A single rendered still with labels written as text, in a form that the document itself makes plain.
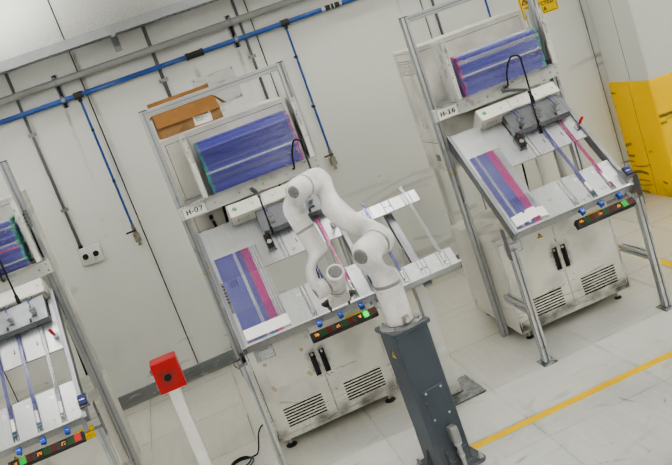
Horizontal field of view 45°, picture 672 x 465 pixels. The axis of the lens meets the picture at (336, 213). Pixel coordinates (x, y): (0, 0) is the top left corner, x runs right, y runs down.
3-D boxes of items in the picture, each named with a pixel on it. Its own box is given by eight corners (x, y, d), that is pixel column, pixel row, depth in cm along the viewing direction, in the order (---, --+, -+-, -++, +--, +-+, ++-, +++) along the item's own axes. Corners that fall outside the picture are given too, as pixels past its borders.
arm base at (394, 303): (430, 317, 341) (417, 277, 337) (393, 337, 334) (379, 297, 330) (408, 310, 358) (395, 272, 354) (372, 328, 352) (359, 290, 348)
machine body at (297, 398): (404, 399, 434) (366, 296, 422) (283, 454, 422) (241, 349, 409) (370, 362, 497) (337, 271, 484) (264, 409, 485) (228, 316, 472)
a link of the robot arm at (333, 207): (371, 269, 337) (389, 253, 350) (386, 251, 330) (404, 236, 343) (286, 188, 345) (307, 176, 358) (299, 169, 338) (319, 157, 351)
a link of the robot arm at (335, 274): (333, 298, 358) (350, 287, 360) (331, 284, 347) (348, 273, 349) (322, 285, 362) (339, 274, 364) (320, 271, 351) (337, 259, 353)
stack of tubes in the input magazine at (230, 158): (305, 158, 419) (287, 109, 413) (213, 194, 410) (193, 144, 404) (300, 157, 431) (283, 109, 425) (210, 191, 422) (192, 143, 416)
